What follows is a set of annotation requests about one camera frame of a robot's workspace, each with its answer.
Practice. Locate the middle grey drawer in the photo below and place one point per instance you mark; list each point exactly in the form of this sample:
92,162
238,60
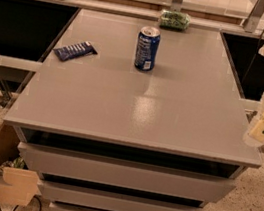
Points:
104,200

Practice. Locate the green chip bag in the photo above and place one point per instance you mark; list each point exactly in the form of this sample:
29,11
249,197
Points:
174,20

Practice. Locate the grey drawer cabinet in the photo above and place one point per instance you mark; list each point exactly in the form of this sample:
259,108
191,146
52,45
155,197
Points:
185,114

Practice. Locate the blue snack bar wrapper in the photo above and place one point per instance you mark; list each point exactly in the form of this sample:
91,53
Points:
67,53

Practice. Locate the brown cardboard box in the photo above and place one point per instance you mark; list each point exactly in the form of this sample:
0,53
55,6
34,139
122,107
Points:
17,186

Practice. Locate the top grey drawer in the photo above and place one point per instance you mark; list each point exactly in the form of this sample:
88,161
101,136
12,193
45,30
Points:
111,171

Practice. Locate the blue pepsi can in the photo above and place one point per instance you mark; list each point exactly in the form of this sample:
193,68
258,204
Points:
146,48

